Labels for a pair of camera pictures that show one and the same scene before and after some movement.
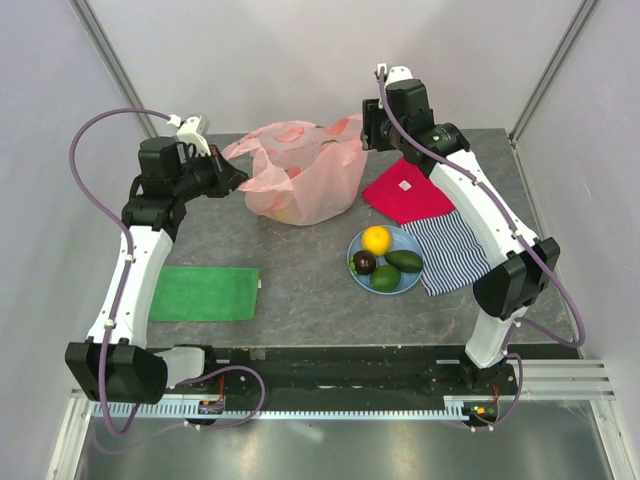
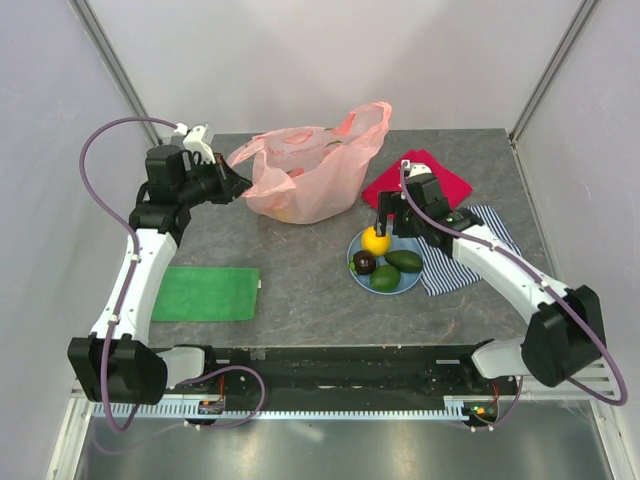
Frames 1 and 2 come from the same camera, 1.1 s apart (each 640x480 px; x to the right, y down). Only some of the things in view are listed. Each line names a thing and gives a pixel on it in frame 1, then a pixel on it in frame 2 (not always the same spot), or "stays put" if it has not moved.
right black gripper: [372, 114] to [392, 203]
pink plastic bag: [303, 174] stays put
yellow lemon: [376, 239] stays put
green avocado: [405, 260] stays put
